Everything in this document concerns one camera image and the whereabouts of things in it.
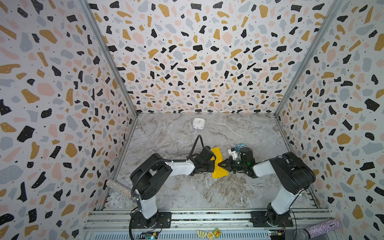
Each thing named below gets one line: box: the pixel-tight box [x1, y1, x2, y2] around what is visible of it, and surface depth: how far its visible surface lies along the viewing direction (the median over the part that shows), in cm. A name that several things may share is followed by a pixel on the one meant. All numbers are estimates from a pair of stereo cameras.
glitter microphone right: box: [294, 219, 342, 240], surface depth 70 cm
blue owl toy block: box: [235, 143, 248, 152], surface depth 104 cm
